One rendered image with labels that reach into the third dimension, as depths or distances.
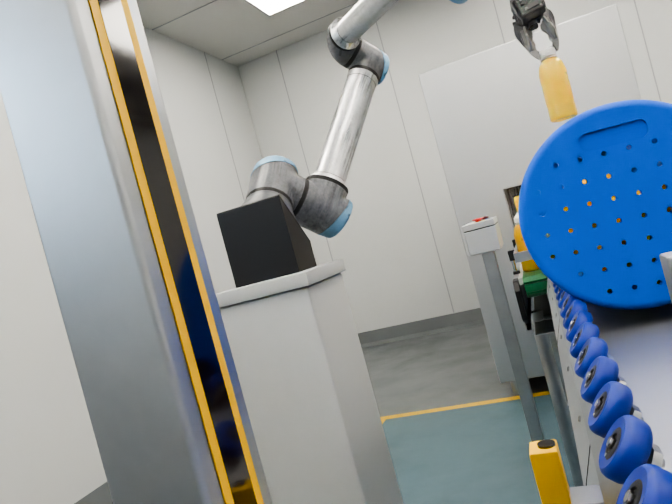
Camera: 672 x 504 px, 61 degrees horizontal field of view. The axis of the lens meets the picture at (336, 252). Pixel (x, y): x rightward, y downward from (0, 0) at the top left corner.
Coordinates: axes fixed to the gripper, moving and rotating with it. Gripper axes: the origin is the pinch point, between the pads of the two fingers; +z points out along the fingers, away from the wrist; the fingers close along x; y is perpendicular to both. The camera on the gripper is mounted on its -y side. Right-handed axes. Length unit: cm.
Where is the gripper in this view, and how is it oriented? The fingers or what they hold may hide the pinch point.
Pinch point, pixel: (546, 51)
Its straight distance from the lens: 164.0
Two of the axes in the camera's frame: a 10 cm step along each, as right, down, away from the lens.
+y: -3.6, -0.6, -9.3
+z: 3.5, 9.2, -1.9
